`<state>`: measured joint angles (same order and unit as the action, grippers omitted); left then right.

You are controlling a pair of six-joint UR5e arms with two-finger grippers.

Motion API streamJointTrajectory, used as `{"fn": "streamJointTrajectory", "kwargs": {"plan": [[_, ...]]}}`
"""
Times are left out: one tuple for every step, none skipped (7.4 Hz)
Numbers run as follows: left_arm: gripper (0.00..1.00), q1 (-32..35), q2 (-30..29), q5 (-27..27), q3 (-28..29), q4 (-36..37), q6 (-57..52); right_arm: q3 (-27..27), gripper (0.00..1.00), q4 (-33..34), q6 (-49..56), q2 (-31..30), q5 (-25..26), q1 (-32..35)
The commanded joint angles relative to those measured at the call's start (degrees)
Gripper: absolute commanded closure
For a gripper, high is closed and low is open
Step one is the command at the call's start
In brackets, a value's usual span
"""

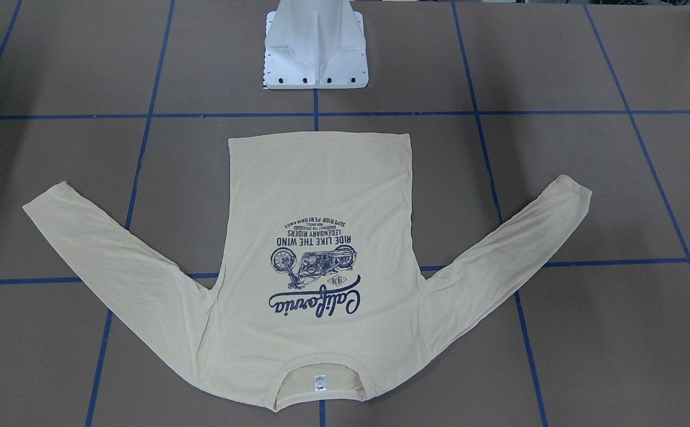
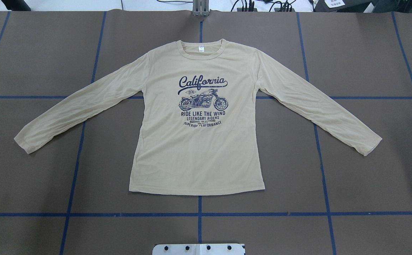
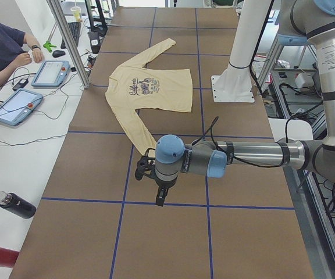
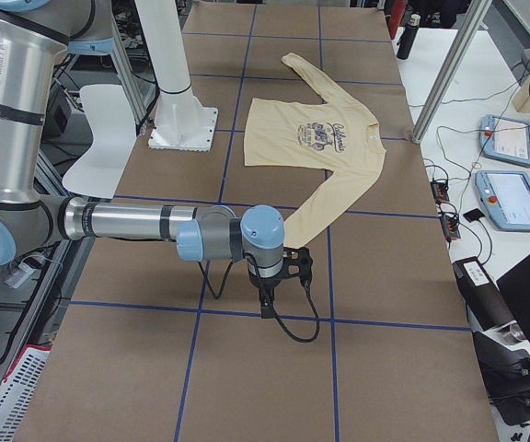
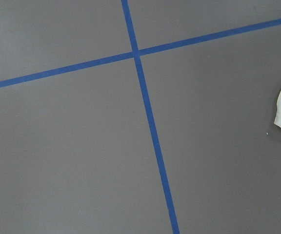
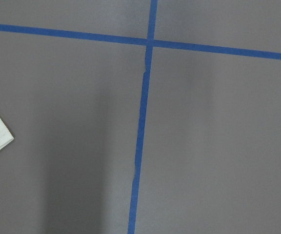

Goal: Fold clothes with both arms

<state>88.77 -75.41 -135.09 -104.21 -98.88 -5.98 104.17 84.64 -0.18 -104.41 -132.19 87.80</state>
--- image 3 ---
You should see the person in navy shirt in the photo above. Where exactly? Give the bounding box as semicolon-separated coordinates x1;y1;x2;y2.
0;23;44;87

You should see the yellow long-sleeve printed shirt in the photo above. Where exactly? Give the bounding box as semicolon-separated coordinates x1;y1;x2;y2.
105;38;193;154

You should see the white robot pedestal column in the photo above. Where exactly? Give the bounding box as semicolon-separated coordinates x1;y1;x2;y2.
211;0;273;103

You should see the black computer mouse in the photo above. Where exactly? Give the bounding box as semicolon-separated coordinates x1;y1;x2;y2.
52;50;66;58

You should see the blue teach pendant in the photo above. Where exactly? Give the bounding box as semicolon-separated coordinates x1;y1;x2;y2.
0;88;44;126
31;60;70;88

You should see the black keyboard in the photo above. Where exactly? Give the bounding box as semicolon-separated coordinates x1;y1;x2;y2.
67;22;81;46

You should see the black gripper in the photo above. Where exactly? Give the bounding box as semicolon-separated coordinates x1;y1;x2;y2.
155;177;176;206

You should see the green plastic clamp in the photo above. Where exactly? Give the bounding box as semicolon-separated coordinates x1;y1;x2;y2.
43;41;56;53

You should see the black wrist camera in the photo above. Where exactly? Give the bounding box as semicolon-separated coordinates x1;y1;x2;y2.
135;148;156;181

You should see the far blue teach pendant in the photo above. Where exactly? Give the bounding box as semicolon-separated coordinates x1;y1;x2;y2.
31;60;70;88

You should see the near blue teach pendant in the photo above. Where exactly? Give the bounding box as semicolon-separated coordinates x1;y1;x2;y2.
0;88;44;126

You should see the aluminium frame post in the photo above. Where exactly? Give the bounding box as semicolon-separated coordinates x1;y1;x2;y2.
46;0;90;89

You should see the black water bottle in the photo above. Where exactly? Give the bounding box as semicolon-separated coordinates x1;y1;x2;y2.
0;191;36;219

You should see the yellow drink cup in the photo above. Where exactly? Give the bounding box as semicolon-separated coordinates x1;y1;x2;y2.
70;6;82;23

